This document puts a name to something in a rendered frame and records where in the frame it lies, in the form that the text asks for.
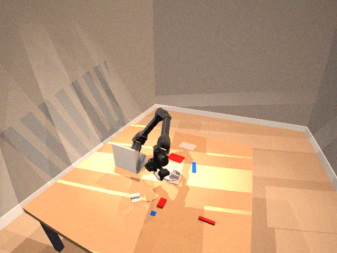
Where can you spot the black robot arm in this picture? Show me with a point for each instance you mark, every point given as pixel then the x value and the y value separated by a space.
pixel 162 149

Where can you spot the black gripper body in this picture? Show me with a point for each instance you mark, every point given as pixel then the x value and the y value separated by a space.
pixel 162 172

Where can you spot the red flat bar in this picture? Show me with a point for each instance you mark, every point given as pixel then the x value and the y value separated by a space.
pixel 206 220

